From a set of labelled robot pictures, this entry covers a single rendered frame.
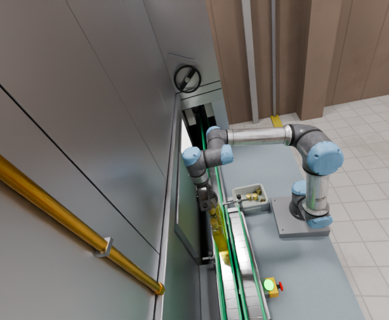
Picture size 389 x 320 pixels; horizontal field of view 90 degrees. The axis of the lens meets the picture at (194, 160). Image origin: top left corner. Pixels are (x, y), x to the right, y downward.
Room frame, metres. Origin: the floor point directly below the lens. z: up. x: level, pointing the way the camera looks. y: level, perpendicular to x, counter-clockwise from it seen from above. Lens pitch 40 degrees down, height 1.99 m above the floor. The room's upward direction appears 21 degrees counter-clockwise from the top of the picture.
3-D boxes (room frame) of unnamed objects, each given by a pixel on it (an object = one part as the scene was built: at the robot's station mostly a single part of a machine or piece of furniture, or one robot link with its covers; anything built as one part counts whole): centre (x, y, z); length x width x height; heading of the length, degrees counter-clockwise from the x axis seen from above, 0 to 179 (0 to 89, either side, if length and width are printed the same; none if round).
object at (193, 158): (0.60, 0.00, 1.49); 0.09 x 0.08 x 0.11; 78
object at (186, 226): (0.91, 0.08, 1.15); 0.90 x 0.03 x 0.34; 168
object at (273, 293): (0.29, -0.13, 0.79); 0.07 x 0.07 x 0.07; 78
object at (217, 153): (0.59, -0.10, 1.49); 0.11 x 0.11 x 0.08; 78
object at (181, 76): (1.55, -0.17, 1.49); 0.21 x 0.05 x 0.21; 78
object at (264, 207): (0.82, -0.24, 0.79); 0.27 x 0.17 x 0.08; 78
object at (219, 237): (0.52, 0.02, 0.99); 0.06 x 0.06 x 0.21; 78
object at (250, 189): (0.82, -0.27, 0.80); 0.22 x 0.17 x 0.09; 78
